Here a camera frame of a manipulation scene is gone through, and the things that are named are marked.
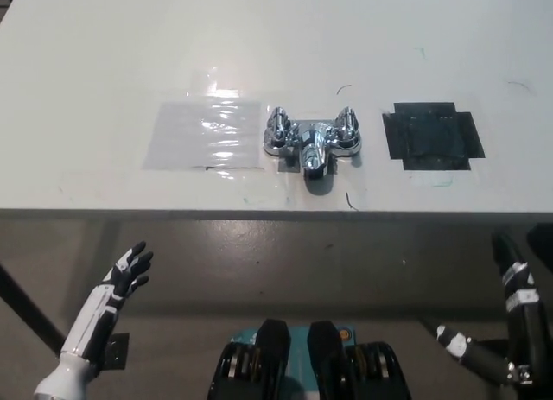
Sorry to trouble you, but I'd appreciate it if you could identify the black and teal robot body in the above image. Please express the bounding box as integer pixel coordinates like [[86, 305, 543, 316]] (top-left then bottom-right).
[[208, 318, 411, 400]]

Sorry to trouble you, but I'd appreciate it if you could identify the black floor tape patch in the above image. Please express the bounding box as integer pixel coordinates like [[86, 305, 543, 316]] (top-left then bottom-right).
[[101, 333, 130, 371]]

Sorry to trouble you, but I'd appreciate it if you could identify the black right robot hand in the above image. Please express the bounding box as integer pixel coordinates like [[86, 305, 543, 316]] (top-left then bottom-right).
[[435, 231, 552, 386]]

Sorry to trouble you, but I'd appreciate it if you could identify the chrome lever faucet handle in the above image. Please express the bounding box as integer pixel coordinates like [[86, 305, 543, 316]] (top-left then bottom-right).
[[265, 106, 293, 144], [336, 106, 362, 140]]

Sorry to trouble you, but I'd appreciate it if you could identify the chrome faucet body with spout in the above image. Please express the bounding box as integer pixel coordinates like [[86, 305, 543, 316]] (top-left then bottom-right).
[[262, 118, 363, 181]]

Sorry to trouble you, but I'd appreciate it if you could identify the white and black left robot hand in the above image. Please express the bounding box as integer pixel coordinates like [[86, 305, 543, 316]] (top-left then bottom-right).
[[57, 241, 155, 367]]

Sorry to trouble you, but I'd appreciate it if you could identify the grey glossy tape sheet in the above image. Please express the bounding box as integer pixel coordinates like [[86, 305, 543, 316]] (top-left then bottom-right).
[[141, 99, 263, 171]]

